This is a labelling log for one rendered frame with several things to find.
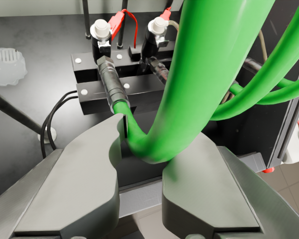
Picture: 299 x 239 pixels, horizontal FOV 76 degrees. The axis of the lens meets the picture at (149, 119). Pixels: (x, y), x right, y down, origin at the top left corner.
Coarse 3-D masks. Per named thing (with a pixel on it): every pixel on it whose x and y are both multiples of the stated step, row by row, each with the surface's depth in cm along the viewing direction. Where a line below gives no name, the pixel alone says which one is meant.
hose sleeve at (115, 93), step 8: (104, 64) 22; (104, 72) 21; (112, 72) 20; (104, 80) 20; (112, 80) 19; (104, 88) 20; (112, 88) 18; (120, 88) 18; (112, 96) 17; (120, 96) 17; (112, 104) 17; (128, 104) 17; (112, 112) 17
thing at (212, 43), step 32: (192, 0) 3; (224, 0) 3; (256, 0) 3; (192, 32) 3; (224, 32) 3; (256, 32) 3; (192, 64) 3; (224, 64) 3; (192, 96) 4; (128, 128) 13; (160, 128) 5; (192, 128) 5; (160, 160) 7
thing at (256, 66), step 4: (244, 60) 33; (248, 60) 32; (252, 60) 32; (244, 64) 33; (248, 64) 32; (252, 64) 32; (256, 64) 31; (260, 64) 31; (248, 68) 32; (252, 68) 32; (256, 68) 31; (260, 68) 30; (252, 72) 32; (256, 72) 31; (280, 80) 28; (284, 80) 28; (288, 80) 27; (280, 84) 28; (284, 84) 27; (288, 84) 27
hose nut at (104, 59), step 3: (102, 57) 23; (105, 57) 23; (108, 57) 23; (99, 60) 23; (102, 60) 23; (105, 60) 22; (108, 60) 23; (111, 60) 23; (99, 63) 22; (102, 63) 22; (111, 63) 23; (99, 66) 22; (114, 66) 23; (99, 72) 23
